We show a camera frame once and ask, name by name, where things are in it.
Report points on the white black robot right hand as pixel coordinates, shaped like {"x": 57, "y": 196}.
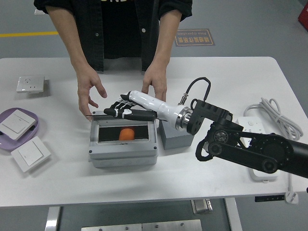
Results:
{"x": 154, "y": 103}

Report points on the person's right hand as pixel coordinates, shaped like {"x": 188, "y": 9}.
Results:
{"x": 86, "y": 89}

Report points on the person's left hand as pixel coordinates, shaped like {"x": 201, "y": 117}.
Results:
{"x": 156, "y": 80}

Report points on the orange cylinder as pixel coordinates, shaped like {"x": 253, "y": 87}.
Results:
{"x": 126, "y": 134}

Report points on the grey box with clear lid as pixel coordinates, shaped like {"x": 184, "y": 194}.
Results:
{"x": 120, "y": 154}

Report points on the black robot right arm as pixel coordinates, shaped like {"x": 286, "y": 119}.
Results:
{"x": 272, "y": 149}

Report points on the person's right forearm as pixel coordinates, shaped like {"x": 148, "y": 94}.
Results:
{"x": 69, "y": 41}

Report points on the person's left forearm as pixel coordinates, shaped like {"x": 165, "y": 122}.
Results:
{"x": 166, "y": 41}

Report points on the grey cube with round hole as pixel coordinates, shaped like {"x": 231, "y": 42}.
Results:
{"x": 175, "y": 142}

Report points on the person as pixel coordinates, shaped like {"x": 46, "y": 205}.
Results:
{"x": 120, "y": 29}

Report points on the small silver floor plate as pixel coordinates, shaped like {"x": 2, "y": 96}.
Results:
{"x": 38, "y": 11}

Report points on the white power strip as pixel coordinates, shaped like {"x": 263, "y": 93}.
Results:
{"x": 250, "y": 124}

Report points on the purple tray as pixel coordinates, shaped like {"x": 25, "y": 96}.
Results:
{"x": 3, "y": 146}

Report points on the white table leg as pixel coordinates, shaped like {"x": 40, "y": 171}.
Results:
{"x": 233, "y": 214}
{"x": 52, "y": 219}

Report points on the black table control panel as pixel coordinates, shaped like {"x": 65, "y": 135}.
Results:
{"x": 269, "y": 198}

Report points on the red object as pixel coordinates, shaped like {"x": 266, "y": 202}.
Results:
{"x": 303, "y": 14}

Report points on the white wall socket plate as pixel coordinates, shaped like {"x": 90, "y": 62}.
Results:
{"x": 30, "y": 84}

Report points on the white wall switch plate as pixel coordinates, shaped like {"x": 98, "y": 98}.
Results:
{"x": 30, "y": 154}
{"x": 15, "y": 124}

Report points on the grey metal bracket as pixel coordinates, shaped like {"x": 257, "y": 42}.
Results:
{"x": 201, "y": 206}

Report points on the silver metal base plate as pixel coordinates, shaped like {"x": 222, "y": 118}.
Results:
{"x": 142, "y": 226}

